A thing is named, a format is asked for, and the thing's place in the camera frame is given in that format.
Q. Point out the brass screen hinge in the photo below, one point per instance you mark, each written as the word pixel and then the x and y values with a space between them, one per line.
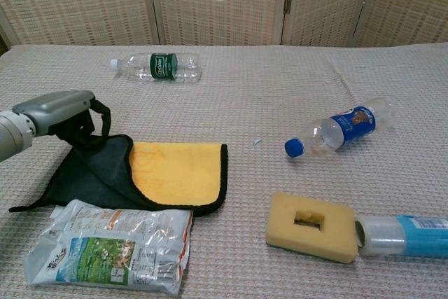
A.
pixel 287 5

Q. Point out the pale woven tablecloth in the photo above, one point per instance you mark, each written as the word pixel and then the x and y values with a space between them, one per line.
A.
pixel 245 103

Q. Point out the yellow black-edged cloth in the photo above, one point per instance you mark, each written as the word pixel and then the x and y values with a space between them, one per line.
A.
pixel 182 169

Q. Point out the woven bamboo folding screen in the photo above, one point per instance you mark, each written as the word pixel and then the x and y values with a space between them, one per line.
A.
pixel 210 1

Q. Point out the blue clear tube container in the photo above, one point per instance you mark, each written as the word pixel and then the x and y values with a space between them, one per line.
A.
pixel 416 236

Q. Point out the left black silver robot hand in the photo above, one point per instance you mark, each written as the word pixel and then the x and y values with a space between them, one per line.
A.
pixel 52 110

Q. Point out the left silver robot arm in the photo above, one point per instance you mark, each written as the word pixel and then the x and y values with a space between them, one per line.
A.
pixel 12 134

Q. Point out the clear bottle blue label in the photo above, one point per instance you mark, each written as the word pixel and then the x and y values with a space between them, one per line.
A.
pixel 350 124

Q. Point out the silver snack bag green print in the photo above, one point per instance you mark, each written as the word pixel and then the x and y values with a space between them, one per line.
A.
pixel 105 250

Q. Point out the yellow sponge with rectangular hole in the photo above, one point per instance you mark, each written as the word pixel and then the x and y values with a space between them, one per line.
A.
pixel 329 243

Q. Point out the clear bottle green label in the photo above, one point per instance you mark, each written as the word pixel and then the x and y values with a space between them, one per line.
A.
pixel 162 66

